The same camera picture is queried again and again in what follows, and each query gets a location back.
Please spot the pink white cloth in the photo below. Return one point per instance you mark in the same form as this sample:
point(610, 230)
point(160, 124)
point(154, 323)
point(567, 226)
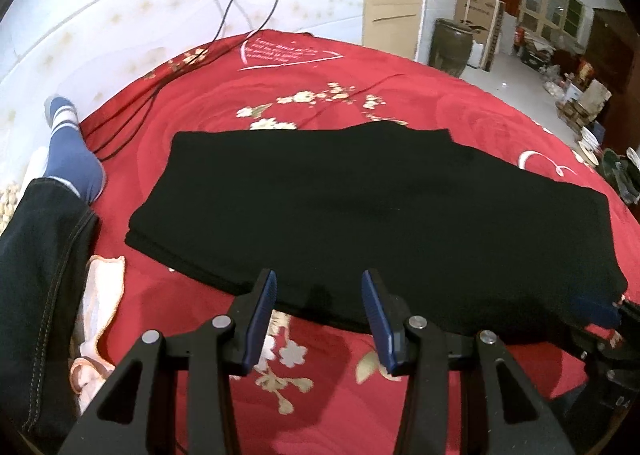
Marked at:
point(89, 369)

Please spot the dark ceramic jar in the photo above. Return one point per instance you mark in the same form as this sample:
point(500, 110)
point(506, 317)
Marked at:
point(451, 47)

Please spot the dark wooden wardrobe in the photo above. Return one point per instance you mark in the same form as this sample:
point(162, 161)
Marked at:
point(613, 52)

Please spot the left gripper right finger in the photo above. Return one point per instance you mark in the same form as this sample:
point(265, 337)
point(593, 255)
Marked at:
point(473, 380)

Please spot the wooden framed window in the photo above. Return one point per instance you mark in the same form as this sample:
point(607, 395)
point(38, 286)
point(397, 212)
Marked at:
point(547, 18)

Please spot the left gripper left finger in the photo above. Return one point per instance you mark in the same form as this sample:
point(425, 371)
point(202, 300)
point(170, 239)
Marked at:
point(135, 410)

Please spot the black pants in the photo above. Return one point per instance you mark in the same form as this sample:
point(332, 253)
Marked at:
point(467, 240)

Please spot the beige wooden door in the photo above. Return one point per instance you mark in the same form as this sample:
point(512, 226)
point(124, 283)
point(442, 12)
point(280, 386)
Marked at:
point(392, 26)

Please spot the cardboard box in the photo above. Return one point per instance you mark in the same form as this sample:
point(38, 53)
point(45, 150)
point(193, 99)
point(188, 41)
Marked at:
point(483, 18)

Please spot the blue striped sock foot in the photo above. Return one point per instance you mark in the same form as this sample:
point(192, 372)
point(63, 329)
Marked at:
point(69, 160)

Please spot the black jeans leg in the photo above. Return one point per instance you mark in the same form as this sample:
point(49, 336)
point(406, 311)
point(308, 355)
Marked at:
point(45, 251)

